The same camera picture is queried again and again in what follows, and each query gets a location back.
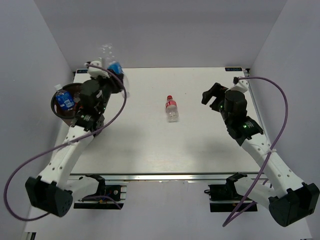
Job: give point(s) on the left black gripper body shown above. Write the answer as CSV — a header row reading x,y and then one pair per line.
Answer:
x,y
107,89

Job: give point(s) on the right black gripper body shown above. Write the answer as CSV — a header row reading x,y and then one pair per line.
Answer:
x,y
225,115

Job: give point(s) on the crushed light blue label bottle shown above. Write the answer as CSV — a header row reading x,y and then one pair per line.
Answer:
x,y
109,60

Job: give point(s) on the dark blue label bottle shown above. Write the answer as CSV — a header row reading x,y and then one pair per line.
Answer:
x,y
64,98

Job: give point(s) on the small red label bottle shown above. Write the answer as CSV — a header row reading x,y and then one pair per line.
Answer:
x,y
171,109

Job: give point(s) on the tall red label bottle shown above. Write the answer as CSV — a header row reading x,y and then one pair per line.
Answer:
x,y
76,97

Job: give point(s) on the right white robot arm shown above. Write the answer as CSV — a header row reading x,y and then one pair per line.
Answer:
x,y
289,199

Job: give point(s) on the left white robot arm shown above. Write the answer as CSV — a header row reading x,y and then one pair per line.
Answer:
x,y
50,190

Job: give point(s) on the brown round bin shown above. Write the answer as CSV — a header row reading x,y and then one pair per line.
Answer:
x,y
66,116

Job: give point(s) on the right blue table sticker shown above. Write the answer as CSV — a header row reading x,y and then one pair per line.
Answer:
x,y
233,69

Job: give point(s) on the blue table sticker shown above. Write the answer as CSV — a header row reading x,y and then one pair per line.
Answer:
x,y
82,71
233,69

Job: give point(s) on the left blue table sticker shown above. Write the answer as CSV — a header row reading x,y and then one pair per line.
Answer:
x,y
82,71

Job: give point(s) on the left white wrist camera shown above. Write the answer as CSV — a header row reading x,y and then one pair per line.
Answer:
x,y
94,68

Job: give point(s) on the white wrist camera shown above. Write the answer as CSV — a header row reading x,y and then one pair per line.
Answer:
x,y
94,68
240,85

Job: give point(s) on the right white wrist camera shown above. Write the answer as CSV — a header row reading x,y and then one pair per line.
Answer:
x,y
240,85

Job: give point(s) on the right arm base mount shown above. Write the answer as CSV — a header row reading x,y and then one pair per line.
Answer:
x,y
223,198

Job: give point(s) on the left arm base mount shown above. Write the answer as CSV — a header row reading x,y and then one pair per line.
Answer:
x,y
92,191

